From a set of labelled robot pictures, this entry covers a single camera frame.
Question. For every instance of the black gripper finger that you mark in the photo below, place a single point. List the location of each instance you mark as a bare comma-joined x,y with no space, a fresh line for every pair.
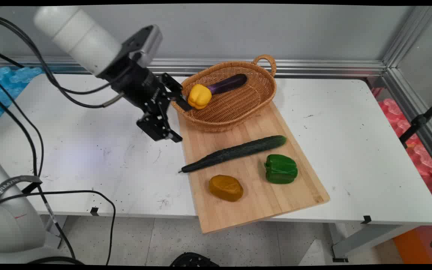
174,92
159,127

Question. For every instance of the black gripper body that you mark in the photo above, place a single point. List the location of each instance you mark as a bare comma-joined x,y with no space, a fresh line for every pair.
141,90

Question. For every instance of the brown toy potato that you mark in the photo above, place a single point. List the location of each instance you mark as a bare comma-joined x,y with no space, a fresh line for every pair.
226,187

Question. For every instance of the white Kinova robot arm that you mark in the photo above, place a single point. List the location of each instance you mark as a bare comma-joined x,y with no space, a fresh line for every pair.
77,37

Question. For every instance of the yellow toy bell pepper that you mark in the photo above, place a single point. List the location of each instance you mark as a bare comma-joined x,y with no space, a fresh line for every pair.
200,96

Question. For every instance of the purple toy eggplant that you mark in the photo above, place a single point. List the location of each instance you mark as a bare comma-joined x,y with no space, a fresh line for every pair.
229,83

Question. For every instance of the woven wicker basket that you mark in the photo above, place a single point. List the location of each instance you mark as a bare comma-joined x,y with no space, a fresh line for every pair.
234,108

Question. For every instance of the dark green toy cucumber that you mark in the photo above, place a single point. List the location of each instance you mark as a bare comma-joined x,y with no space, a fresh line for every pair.
234,152

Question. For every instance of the black tape piece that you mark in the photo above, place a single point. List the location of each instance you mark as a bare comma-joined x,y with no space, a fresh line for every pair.
94,211
366,219

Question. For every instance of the green toy bell pepper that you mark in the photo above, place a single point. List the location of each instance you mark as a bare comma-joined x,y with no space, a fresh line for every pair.
280,169

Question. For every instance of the wooden cutting board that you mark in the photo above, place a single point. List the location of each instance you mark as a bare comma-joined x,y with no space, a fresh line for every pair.
276,202

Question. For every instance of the blue bubble wrap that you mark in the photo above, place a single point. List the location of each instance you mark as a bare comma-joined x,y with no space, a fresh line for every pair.
2,86

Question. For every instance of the grey table leg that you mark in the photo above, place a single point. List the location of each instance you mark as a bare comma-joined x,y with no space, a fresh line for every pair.
56,225
369,238

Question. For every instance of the pink bubble wrap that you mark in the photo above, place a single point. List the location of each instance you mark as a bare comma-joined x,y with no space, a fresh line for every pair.
398,118

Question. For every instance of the black tripod leg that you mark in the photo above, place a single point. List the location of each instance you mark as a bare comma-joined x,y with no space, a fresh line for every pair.
420,120

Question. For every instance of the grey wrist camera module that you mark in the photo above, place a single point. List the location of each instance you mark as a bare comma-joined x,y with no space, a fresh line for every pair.
144,43

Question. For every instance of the aluminium frame rail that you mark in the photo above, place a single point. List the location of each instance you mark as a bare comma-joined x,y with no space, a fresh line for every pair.
313,67
414,108

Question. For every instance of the aluminium frame upright post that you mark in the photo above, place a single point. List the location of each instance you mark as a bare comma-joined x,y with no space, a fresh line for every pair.
407,37

